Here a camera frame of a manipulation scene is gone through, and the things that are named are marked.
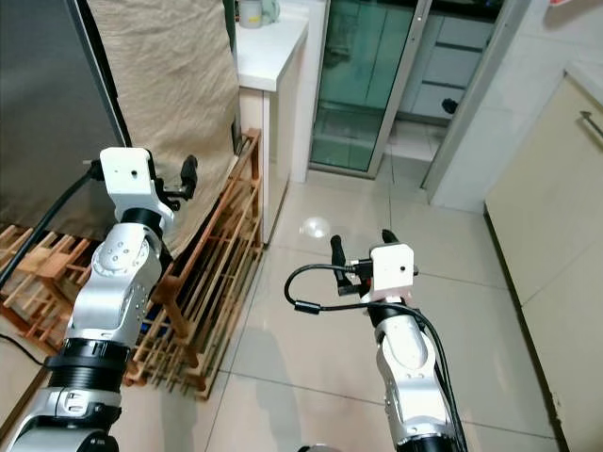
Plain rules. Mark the beige hanging cloth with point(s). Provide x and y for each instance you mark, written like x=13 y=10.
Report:
x=170 y=75

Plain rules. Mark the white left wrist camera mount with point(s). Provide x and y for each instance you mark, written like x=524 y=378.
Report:
x=124 y=169

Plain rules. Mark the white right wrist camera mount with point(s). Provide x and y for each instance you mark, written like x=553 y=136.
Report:
x=394 y=268

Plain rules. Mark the grey aluminium door frame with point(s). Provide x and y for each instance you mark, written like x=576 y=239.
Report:
x=471 y=104

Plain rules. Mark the white cup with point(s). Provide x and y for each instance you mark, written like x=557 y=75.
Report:
x=250 y=11

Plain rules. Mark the stainless steel fridge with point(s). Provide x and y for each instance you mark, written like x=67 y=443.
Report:
x=57 y=94

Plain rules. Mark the green glass sliding door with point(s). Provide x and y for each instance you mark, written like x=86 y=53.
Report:
x=358 y=85

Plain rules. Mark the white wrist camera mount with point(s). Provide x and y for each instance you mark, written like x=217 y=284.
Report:
x=124 y=169
x=394 y=268

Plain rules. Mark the white counter unit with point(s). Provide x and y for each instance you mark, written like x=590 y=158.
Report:
x=268 y=56

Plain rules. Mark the clear glass jar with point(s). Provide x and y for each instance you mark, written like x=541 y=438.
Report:
x=271 y=9

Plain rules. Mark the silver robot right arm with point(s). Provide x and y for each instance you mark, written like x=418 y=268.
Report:
x=410 y=367

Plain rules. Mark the beige tall cabinet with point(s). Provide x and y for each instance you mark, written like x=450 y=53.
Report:
x=546 y=235

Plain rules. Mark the wooden slatted rack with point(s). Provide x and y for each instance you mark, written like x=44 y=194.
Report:
x=207 y=282

